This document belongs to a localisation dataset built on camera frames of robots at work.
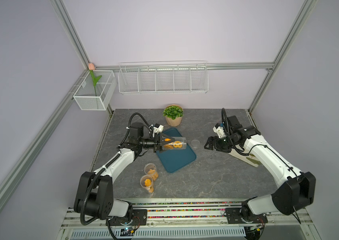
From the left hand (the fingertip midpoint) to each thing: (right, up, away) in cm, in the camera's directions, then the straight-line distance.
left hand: (173, 144), depth 73 cm
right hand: (+20, -2, +8) cm, 22 cm away
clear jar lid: (+15, -3, +28) cm, 32 cm away
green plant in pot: (0, +17, +26) cm, 31 cm away
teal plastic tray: (0, -12, +21) cm, 24 cm away
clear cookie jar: (+3, 0, +3) cm, 5 cm away
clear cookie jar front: (-14, -21, +6) cm, 26 cm away
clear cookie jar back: (-14, -16, +13) cm, 25 cm away
